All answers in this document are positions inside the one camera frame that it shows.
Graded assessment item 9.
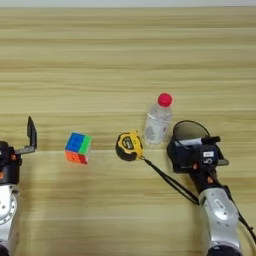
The black white marker pen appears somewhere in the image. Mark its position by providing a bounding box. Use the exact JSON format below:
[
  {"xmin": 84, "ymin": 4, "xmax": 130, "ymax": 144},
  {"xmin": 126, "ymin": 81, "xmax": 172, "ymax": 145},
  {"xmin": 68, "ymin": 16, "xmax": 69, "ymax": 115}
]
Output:
[{"xmin": 174, "ymin": 135, "xmax": 222, "ymax": 148}]

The black mesh pen cup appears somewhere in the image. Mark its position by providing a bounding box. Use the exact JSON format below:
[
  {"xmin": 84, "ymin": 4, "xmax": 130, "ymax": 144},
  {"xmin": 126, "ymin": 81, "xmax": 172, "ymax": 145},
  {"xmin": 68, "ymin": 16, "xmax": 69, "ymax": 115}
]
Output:
[{"xmin": 167, "ymin": 120, "xmax": 212, "ymax": 172}]

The labelled box on gripper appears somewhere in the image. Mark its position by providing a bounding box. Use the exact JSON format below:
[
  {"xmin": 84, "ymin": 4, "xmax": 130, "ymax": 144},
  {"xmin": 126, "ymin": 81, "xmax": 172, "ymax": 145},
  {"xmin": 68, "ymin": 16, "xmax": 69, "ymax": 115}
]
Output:
[
  {"xmin": 0, "ymin": 141, "xmax": 11, "ymax": 163},
  {"xmin": 193, "ymin": 145, "xmax": 220, "ymax": 168}
]

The clear bottle with red cap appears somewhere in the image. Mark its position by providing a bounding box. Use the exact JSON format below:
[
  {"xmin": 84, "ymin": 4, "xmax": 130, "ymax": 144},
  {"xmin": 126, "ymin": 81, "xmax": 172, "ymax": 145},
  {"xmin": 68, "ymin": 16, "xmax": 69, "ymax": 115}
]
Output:
[{"xmin": 143, "ymin": 92, "xmax": 174, "ymax": 146}]

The yellow black tape measure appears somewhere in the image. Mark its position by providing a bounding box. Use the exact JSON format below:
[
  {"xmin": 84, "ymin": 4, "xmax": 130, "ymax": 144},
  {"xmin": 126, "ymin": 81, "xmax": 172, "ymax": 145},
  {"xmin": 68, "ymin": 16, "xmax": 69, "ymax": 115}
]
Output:
[{"xmin": 115, "ymin": 130, "xmax": 201, "ymax": 206}]

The colourful puzzle cube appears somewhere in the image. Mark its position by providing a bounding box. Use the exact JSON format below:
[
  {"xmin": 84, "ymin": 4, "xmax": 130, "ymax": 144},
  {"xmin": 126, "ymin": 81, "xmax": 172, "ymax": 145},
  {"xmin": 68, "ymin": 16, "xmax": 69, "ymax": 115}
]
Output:
[{"xmin": 64, "ymin": 131, "xmax": 93, "ymax": 165}]

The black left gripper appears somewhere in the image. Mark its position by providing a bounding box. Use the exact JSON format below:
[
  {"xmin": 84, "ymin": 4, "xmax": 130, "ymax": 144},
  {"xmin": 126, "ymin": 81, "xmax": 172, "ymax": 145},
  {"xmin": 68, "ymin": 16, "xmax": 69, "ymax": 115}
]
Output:
[{"xmin": 0, "ymin": 116, "xmax": 38, "ymax": 186}]

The labelled box on right gripper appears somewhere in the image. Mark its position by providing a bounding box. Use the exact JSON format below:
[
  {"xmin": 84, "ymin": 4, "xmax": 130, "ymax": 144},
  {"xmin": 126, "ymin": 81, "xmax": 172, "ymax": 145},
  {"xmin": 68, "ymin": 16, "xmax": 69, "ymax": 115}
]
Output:
[{"xmin": 193, "ymin": 145, "xmax": 220, "ymax": 168}]

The labelled box on left gripper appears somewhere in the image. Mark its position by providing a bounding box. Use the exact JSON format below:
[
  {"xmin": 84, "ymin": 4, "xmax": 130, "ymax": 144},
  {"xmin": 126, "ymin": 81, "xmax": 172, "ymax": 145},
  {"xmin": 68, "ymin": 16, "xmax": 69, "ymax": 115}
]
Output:
[{"xmin": 0, "ymin": 141, "xmax": 11, "ymax": 163}]

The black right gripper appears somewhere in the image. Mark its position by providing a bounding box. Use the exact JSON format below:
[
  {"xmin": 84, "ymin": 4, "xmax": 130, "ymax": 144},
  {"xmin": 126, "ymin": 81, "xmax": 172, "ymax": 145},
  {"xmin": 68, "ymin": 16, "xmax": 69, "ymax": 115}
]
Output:
[{"xmin": 168, "ymin": 143, "xmax": 231, "ymax": 195}]

